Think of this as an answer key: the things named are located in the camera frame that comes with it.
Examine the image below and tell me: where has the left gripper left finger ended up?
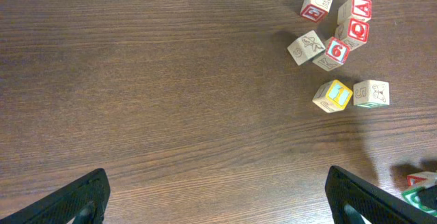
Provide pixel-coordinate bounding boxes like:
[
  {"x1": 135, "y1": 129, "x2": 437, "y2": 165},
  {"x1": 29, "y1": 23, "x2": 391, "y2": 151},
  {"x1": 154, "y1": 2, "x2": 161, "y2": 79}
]
[{"x1": 1, "y1": 168, "x2": 111, "y2": 224}]

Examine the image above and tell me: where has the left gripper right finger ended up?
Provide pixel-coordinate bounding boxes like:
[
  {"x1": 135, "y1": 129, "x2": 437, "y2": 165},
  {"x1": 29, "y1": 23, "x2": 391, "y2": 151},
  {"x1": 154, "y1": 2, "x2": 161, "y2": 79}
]
[{"x1": 325, "y1": 166, "x2": 436, "y2": 224}]

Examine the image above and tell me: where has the block with green Z side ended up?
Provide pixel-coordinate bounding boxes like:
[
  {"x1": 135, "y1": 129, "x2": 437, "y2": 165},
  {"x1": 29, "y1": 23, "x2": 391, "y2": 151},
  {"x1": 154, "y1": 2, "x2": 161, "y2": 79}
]
[{"x1": 401, "y1": 184, "x2": 436, "y2": 216}]

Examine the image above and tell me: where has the red letter Y block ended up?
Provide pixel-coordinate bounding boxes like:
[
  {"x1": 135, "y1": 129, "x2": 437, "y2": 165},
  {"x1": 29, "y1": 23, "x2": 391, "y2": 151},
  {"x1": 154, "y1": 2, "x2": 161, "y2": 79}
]
[{"x1": 406, "y1": 171, "x2": 436, "y2": 186}]

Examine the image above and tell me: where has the yellow number 1 block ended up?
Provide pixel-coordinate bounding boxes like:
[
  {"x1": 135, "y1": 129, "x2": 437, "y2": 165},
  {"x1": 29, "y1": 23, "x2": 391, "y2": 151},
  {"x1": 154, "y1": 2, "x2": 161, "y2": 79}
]
[{"x1": 312, "y1": 79, "x2": 353, "y2": 113}]

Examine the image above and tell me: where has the butterfly block green side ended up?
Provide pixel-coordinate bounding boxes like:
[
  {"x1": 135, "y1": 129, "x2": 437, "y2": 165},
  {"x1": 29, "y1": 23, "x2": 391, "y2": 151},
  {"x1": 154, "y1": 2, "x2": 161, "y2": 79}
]
[{"x1": 353, "y1": 80, "x2": 390, "y2": 109}]

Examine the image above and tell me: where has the red number 6 block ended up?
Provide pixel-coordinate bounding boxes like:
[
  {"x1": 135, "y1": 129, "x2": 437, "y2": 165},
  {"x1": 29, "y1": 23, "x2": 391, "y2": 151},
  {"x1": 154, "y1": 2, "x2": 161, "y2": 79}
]
[{"x1": 312, "y1": 37, "x2": 350, "y2": 72}]

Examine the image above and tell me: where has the red letter Q block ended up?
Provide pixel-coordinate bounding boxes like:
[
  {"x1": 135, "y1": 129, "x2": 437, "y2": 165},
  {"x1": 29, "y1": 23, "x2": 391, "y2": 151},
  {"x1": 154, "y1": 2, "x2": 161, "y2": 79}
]
[{"x1": 335, "y1": 18, "x2": 369, "y2": 51}]

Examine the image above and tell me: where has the red letter A block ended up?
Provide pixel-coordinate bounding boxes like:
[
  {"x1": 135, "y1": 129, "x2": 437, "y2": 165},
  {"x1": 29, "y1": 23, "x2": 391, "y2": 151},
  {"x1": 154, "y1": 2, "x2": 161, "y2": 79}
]
[{"x1": 337, "y1": 0, "x2": 372, "y2": 25}]

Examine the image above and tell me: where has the block with red C side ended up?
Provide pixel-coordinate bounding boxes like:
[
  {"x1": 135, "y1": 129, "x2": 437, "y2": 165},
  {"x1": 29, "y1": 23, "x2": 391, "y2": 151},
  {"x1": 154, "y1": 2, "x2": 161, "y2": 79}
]
[{"x1": 300, "y1": 0, "x2": 333, "y2": 23}]

